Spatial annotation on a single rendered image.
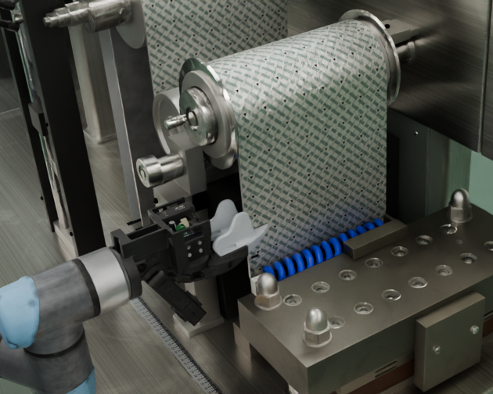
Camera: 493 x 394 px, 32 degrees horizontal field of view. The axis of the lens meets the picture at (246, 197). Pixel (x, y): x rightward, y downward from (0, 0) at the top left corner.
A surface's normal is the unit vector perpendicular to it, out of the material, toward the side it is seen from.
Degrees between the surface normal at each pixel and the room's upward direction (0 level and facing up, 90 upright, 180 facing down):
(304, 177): 90
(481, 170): 0
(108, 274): 44
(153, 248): 90
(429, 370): 90
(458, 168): 90
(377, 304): 0
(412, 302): 0
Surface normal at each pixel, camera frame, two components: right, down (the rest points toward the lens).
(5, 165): -0.08, -0.85
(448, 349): 0.52, 0.41
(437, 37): -0.85, 0.33
